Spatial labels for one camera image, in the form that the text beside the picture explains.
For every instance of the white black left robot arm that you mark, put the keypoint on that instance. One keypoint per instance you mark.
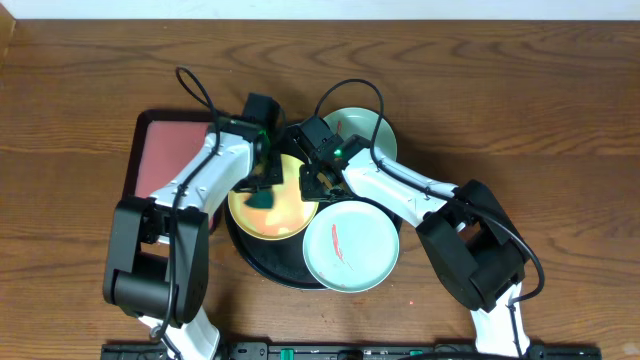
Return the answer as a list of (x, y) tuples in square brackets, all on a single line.
[(157, 263)]

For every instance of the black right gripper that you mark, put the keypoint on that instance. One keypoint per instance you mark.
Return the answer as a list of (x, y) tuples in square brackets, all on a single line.
[(309, 191)]

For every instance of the black rectangular water tray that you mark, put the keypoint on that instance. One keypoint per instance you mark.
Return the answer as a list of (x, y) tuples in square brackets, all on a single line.
[(164, 142)]

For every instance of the green yellow sponge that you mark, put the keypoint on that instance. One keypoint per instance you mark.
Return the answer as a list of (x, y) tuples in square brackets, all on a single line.
[(261, 199)]

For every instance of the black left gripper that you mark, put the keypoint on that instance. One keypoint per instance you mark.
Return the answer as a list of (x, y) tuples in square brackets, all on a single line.
[(262, 181)]

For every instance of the green plate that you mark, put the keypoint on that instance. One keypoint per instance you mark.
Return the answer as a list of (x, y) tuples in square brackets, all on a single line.
[(360, 121)]

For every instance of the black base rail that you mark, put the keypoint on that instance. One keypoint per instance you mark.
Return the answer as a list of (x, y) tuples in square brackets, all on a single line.
[(263, 351)]

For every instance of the light blue-green plate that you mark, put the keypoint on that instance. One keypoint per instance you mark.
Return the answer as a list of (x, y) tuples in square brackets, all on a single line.
[(351, 246)]

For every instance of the yellow plate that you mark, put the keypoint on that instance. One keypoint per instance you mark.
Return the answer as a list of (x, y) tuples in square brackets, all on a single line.
[(289, 214)]

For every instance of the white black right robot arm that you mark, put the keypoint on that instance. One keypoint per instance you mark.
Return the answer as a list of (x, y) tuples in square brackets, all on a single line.
[(473, 247)]

